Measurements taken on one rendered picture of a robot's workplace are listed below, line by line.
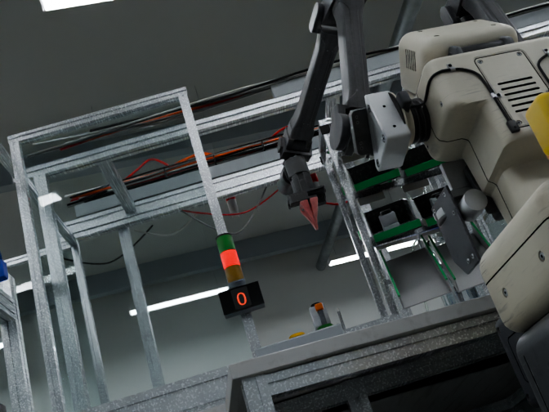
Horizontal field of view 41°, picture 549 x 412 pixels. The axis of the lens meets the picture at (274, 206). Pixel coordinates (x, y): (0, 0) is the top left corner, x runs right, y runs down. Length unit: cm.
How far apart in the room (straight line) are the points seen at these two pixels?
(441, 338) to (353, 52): 63
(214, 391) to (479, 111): 90
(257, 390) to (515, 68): 76
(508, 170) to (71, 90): 735
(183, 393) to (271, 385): 44
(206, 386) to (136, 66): 670
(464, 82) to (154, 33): 670
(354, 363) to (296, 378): 11
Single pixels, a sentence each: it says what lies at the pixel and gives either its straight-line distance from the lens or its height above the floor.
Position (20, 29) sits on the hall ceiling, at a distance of 765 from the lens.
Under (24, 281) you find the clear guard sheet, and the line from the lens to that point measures 338.
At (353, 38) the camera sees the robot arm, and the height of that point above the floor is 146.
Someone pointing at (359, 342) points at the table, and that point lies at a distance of 144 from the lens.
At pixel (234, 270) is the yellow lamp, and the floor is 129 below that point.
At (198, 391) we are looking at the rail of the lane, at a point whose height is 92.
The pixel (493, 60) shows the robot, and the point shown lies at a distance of 144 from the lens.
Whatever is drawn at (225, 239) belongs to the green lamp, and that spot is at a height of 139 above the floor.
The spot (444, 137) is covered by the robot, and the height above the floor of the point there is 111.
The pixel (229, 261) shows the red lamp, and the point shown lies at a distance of 219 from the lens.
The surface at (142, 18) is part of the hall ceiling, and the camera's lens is 775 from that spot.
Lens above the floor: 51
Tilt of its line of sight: 25 degrees up
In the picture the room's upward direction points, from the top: 18 degrees counter-clockwise
